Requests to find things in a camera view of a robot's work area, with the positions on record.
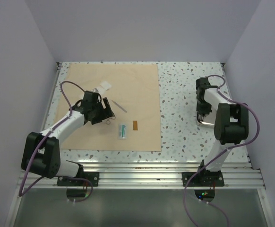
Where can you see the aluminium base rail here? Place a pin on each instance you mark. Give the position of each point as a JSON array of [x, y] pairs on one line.
[[168, 175]]

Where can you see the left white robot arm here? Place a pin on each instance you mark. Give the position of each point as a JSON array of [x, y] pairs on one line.
[[42, 150]]

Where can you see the green white packet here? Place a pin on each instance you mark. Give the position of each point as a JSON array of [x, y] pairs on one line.
[[122, 131]]

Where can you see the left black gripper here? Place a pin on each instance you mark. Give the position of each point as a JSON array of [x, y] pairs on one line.
[[106, 113]]

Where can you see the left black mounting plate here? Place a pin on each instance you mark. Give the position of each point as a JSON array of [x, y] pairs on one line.
[[86, 179]]

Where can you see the black mounting plate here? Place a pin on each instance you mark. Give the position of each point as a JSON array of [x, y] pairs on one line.
[[207, 179], [86, 179]]

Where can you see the stainless steel tray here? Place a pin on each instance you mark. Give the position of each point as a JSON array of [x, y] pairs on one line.
[[204, 119]]

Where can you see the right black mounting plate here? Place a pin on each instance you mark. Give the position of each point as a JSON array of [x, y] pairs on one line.
[[207, 179]]

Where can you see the steel scalpel handle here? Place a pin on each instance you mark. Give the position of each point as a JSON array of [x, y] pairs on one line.
[[119, 106]]

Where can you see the brown adhesive bandage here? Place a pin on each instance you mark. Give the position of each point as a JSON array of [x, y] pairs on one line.
[[135, 125]]

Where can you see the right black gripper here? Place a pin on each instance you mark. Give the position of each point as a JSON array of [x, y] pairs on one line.
[[201, 111]]

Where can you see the beige cloth mat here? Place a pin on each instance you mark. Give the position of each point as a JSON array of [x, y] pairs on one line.
[[136, 89]]

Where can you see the steel forceps with ring handles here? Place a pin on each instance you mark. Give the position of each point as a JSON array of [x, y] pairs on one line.
[[109, 120]]

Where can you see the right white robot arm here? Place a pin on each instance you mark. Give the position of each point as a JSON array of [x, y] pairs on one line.
[[231, 124]]

